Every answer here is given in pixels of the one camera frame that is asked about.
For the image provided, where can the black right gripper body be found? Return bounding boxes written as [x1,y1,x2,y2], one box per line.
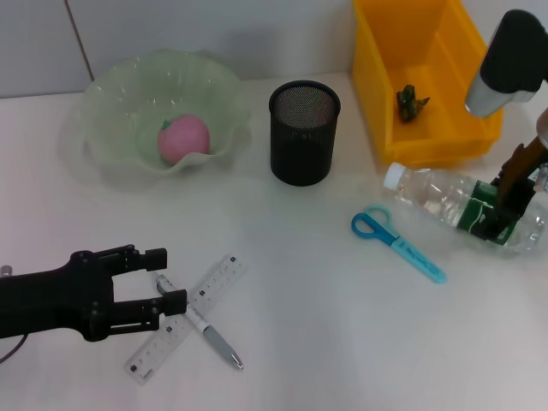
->
[495,136,548,216]

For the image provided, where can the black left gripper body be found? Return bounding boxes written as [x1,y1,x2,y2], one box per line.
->
[0,250,119,343]

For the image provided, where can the clear bottle with green label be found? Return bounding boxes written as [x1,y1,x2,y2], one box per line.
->
[383,162,548,258]

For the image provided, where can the pink peach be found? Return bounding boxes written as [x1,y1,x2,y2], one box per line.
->
[157,113,211,166]

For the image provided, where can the transparent plastic ruler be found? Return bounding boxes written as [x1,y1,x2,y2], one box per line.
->
[123,254,248,385]

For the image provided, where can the grey white pen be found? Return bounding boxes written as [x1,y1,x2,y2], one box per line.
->
[154,273,245,372]

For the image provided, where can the blue scissors with cover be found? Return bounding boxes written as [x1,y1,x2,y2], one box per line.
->
[350,205,447,284]

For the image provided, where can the black mesh pen holder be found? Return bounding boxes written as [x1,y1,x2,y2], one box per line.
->
[268,80,342,188]

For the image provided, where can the yellow plastic bin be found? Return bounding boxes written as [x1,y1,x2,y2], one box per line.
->
[351,0,509,167]

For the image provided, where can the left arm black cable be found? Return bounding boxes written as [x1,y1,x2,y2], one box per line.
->
[0,333,29,365]

